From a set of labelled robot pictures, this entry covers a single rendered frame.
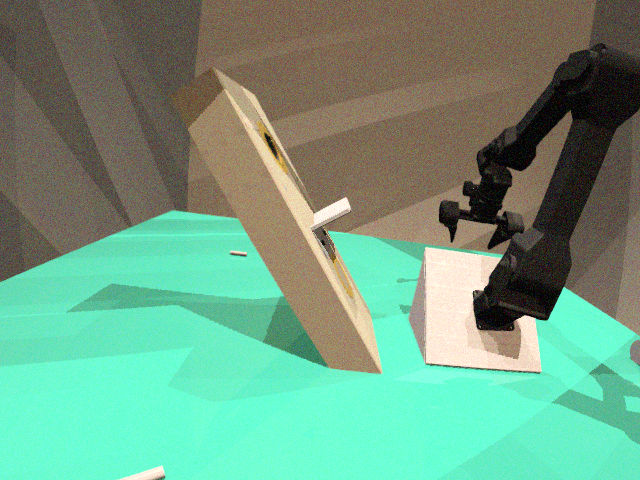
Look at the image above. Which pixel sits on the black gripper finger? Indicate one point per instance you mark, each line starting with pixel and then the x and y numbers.
pixel 498 237
pixel 452 230

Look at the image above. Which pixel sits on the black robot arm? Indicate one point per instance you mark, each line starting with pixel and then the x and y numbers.
pixel 601 87

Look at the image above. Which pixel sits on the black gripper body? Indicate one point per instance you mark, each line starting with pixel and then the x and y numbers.
pixel 483 210

